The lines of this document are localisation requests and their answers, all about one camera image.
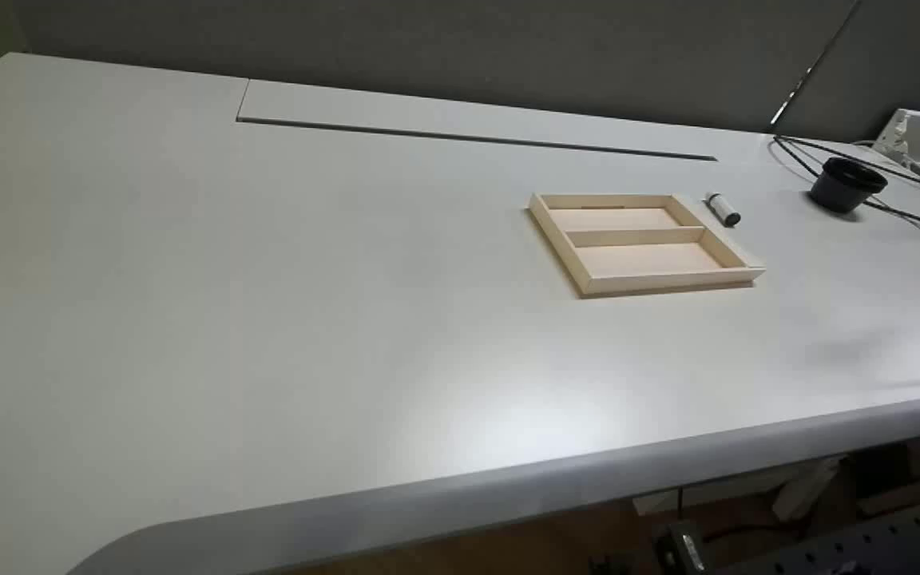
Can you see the black round bowl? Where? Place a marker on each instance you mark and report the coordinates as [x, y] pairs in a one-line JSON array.
[[846, 183]]

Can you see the black perforated metal base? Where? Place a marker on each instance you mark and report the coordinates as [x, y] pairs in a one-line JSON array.
[[875, 546]]

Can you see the wooden tray frame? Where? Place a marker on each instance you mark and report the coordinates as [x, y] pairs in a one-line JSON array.
[[636, 244]]

